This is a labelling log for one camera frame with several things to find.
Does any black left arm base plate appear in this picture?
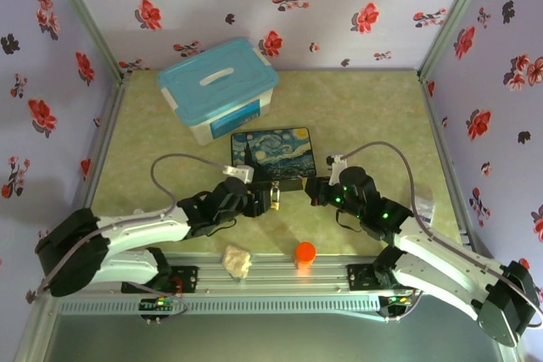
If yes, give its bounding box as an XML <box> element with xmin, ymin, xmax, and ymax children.
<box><xmin>120</xmin><ymin>265</ymin><xmax>200</xmax><ymax>296</ymax></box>

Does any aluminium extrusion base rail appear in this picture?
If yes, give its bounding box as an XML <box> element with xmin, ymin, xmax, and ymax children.
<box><xmin>163</xmin><ymin>253</ymin><xmax>385</xmax><ymax>296</ymax></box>

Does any aluminium frame side rail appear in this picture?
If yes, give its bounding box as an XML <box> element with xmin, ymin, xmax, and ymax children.
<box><xmin>417</xmin><ymin>73</ymin><xmax>529</xmax><ymax>362</ymax></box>
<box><xmin>11</xmin><ymin>77</ymin><xmax>129</xmax><ymax>362</ymax></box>

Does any starry night mouse pad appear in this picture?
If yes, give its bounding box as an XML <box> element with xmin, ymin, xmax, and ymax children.
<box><xmin>230</xmin><ymin>126</ymin><xmax>320</xmax><ymax>181</ymax></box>

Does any slotted grey cable duct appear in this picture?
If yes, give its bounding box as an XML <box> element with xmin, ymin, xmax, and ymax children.
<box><xmin>56</xmin><ymin>295</ymin><xmax>382</xmax><ymax>317</ymax></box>

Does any brass padlock with steel shackle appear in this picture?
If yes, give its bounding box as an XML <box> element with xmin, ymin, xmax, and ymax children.
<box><xmin>269</xmin><ymin>181</ymin><xmax>283</xmax><ymax>212</ymax></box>

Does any left green circuit board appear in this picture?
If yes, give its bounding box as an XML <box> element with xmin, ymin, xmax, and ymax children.
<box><xmin>139</xmin><ymin>297</ymin><xmax>180</xmax><ymax>313</ymax></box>

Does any blue lidded plastic storage box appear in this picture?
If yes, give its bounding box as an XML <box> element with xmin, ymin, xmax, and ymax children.
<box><xmin>156</xmin><ymin>37</ymin><xmax>281</xmax><ymax>148</ymax></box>

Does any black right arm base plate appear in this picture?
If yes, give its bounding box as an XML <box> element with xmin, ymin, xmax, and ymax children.
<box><xmin>346</xmin><ymin>263</ymin><xmax>422</xmax><ymax>296</ymax></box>

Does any orange plastic cylinder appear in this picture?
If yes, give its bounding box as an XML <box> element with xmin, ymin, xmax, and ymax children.
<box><xmin>294</xmin><ymin>242</ymin><xmax>317</xmax><ymax>272</ymax></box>

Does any cream crumpled lump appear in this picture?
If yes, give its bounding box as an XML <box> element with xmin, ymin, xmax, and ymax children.
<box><xmin>222</xmin><ymin>244</ymin><xmax>254</xmax><ymax>285</ymax></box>

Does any clear plastic packet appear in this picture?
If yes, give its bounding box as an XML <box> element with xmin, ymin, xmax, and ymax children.
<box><xmin>413</xmin><ymin>192</ymin><xmax>439</xmax><ymax>226</ymax></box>

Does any aluminium frame post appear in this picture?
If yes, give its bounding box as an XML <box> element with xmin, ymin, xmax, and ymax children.
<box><xmin>417</xmin><ymin>0</ymin><xmax>498</xmax><ymax>80</ymax></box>
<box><xmin>40</xmin><ymin>0</ymin><xmax>129</xmax><ymax>83</ymax></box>

